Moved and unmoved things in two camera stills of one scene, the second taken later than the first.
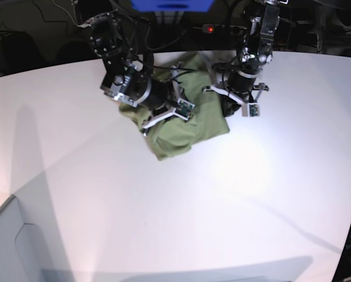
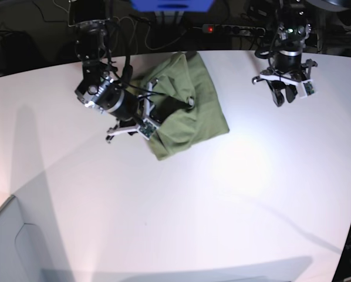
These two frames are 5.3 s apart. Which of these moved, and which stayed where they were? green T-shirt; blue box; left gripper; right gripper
Moved: left gripper; right gripper
Stayed: blue box; green T-shirt
